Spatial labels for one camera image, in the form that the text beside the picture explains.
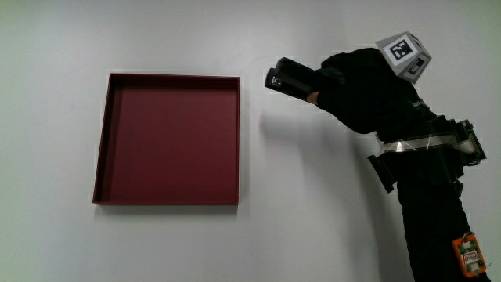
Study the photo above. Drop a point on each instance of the orange sensor module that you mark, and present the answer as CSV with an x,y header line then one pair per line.
x,y
469,255

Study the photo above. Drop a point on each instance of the person's right hand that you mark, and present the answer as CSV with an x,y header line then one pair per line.
x,y
368,94

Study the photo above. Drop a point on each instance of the black stapper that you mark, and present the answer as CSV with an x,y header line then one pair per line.
x,y
291,78

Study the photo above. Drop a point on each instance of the black wrist tracker unit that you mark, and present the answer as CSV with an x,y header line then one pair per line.
x,y
426,156

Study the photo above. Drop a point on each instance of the person's right forearm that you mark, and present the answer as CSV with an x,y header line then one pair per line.
x,y
430,227

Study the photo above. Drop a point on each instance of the dark red square tray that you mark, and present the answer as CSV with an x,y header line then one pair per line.
x,y
172,141

